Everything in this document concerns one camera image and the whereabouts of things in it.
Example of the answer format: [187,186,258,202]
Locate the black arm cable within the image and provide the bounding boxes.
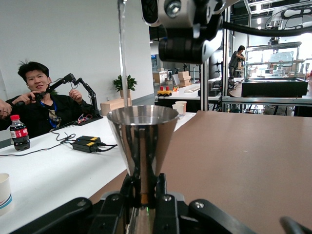
[279,215,312,234]
[222,20,312,38]

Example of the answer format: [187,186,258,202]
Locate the light wooden box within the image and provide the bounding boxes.
[100,97,132,117]

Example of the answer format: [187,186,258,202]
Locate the seated person in black jacket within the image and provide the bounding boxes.
[0,60,95,139]

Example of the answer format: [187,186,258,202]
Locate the aluminium frame rail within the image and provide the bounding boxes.
[221,96,312,105]

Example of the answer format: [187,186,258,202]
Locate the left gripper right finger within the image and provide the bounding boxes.
[153,172,256,234]

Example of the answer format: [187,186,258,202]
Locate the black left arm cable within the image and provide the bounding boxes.
[279,215,312,234]

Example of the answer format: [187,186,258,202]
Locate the small cola bottle red cap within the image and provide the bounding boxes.
[9,114,31,151]

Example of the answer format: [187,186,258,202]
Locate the green potted plant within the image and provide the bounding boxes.
[113,74,138,99]

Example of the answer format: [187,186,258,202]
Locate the black base with circuit board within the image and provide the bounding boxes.
[74,113,103,126]

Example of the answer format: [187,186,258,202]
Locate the black power adapter yellow label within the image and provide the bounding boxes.
[72,140,103,154]
[76,136,107,147]

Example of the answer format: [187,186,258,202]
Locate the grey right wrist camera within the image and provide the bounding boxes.
[140,0,162,27]

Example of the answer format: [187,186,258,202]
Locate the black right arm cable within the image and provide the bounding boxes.
[222,20,312,38]

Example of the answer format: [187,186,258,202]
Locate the black rectangular platform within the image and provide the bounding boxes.
[241,80,309,98]

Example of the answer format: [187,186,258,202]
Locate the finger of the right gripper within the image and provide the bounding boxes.
[158,0,224,64]

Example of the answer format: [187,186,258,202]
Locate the steel double-cone jigger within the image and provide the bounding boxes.
[106,104,180,234]

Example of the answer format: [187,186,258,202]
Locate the brown table mat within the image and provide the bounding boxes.
[89,110,312,234]

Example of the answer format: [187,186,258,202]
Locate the thin black desk cable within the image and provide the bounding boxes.
[0,133,76,157]

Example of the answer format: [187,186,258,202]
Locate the aluminium frame post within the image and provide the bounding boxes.
[223,7,231,112]
[200,58,210,112]

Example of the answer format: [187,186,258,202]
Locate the white striped paper cup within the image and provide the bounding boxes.
[175,100,188,116]
[0,173,15,216]
[172,104,184,117]

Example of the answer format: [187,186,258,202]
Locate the long white desk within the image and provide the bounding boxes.
[0,112,197,227]

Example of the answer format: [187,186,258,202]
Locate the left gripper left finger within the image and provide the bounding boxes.
[9,173,134,234]

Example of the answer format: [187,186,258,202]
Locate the yellow box with red buttons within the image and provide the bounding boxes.
[157,86,173,97]

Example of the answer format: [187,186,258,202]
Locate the standing person striped shirt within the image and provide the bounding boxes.
[228,45,246,78]

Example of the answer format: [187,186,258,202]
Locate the white desk with keyboard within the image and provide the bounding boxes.
[155,82,222,100]

